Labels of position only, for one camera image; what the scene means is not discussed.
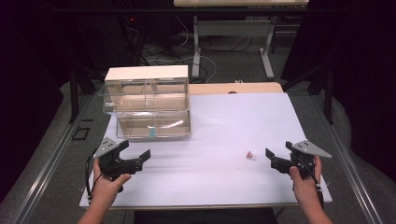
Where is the white table board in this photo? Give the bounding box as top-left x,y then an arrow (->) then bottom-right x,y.
78,91 -> 333,210

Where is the dark equipment with red light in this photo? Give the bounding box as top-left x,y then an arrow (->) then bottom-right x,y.
120,15 -> 148,68

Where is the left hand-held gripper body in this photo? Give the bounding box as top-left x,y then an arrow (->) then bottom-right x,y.
92,136 -> 144,182

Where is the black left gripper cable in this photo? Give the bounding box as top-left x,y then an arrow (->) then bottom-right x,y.
84,147 -> 105,201

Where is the person's right hand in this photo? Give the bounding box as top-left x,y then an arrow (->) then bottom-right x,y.
289,155 -> 324,208

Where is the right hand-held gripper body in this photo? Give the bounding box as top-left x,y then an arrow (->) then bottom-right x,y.
270,139 -> 332,180

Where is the desk with grey metal legs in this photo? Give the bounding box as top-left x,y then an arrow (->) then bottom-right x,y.
173,0 -> 310,80

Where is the person's left hand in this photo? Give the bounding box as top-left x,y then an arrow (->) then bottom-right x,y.
90,158 -> 133,210

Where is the black floor cable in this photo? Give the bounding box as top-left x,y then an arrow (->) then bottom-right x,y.
197,34 -> 254,54

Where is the small white item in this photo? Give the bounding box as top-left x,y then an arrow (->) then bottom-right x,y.
159,119 -> 185,130

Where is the clear acrylic drawer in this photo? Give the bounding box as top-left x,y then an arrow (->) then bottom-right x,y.
115,108 -> 191,140

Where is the white floor cable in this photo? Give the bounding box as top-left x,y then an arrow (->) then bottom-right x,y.
146,15 -> 218,84

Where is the black metal stand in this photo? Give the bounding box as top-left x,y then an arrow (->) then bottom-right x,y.
281,63 -> 335,125
68,66 -> 97,124

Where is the clear acrylic cabinet white top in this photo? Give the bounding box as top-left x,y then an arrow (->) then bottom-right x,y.
102,64 -> 191,114

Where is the aluminium rail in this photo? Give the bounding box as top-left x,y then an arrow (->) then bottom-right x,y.
12,92 -> 94,224
311,92 -> 385,224

